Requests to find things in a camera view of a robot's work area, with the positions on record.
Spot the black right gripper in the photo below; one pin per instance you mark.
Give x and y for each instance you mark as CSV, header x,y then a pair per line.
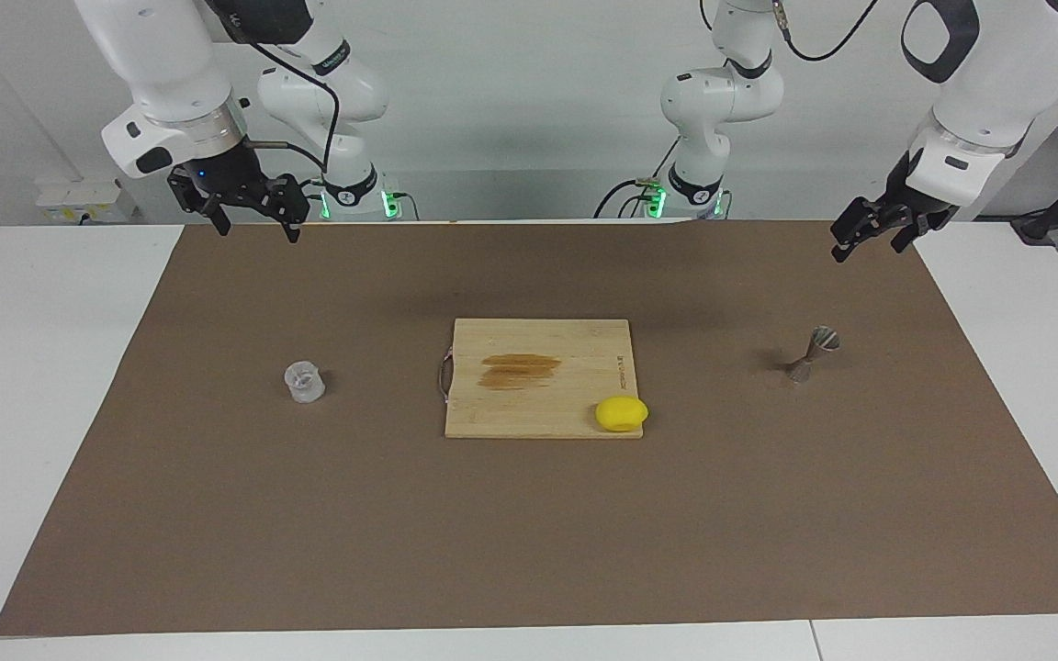
x,y
221,174

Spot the clear plastic measuring cup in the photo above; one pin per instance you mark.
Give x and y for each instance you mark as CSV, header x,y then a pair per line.
x,y
305,384

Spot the brown table mat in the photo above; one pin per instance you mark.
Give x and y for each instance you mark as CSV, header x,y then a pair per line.
x,y
217,514

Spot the steel double jigger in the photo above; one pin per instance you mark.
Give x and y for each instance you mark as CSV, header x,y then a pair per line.
x,y
804,367

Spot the yellow lemon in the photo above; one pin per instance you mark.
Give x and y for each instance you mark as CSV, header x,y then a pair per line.
x,y
621,414

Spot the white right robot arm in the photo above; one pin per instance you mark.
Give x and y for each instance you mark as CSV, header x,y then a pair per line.
x,y
162,64

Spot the white wall socket box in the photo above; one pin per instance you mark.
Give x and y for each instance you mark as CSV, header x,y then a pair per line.
x,y
79,197

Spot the bamboo cutting board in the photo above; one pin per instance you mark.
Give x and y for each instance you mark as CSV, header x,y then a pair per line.
x,y
529,404

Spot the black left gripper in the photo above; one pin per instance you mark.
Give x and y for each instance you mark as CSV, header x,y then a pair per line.
x,y
917,197

